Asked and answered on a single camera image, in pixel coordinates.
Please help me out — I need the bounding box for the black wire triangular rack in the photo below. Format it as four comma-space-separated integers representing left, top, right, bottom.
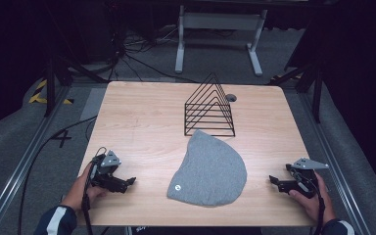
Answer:
183, 71, 236, 138

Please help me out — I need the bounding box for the black metal stand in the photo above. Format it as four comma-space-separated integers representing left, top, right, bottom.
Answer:
266, 60, 325, 124
42, 53, 110, 118

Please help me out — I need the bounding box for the gray knit beanie hat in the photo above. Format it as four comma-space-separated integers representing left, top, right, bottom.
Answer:
166, 128, 248, 208

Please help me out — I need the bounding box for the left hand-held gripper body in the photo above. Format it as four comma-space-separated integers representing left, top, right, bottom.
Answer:
90, 149, 129, 194

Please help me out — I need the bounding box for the black tape floor mark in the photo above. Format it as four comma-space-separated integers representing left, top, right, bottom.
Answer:
49, 129, 73, 149

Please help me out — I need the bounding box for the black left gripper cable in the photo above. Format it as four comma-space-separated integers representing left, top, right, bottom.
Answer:
17, 115, 108, 235

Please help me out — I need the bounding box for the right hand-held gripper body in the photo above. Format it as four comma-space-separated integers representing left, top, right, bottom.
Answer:
285, 157, 330, 200

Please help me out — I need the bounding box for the person's right hand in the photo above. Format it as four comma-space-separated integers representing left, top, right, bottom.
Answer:
288, 170, 338, 227

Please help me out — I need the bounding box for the person's left hand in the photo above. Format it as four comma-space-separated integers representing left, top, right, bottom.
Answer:
61, 162, 110, 212

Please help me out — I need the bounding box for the bundle of black floor cables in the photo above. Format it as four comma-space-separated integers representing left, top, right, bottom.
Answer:
108, 23, 200, 84

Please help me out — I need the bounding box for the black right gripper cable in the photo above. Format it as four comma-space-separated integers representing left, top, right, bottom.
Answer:
295, 169, 327, 235

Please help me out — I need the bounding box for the aluminium floor rail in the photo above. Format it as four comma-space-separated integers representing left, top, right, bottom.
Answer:
297, 91, 372, 235
0, 83, 72, 235

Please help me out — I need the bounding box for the white metal table frame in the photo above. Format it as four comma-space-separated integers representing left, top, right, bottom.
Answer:
174, 4, 269, 77

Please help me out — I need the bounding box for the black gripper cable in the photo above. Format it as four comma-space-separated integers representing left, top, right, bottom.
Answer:
295, 169, 327, 235
17, 115, 108, 235

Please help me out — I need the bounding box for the yellow black hazard tape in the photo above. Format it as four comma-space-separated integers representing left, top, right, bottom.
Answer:
28, 78, 75, 106

